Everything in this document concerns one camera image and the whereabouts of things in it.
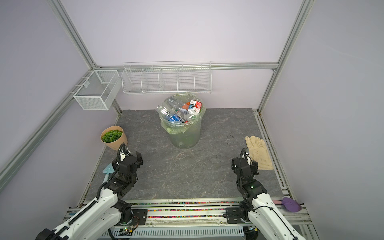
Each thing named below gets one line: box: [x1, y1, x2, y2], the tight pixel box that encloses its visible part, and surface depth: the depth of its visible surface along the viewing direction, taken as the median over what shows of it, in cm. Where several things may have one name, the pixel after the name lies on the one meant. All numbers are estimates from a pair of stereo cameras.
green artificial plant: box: [101, 130, 123, 143], surface depth 93 cm
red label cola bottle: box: [194, 101, 203, 114], surface depth 82 cm
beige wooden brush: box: [245, 135, 274, 170], surface depth 101 cm
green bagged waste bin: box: [156, 93, 206, 149], surface depth 84 cm
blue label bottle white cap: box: [168, 113, 185, 123], surface depth 81 cm
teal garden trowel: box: [102, 162, 115, 184], surface depth 89 cm
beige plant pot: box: [100, 125, 128, 151], surface depth 93 cm
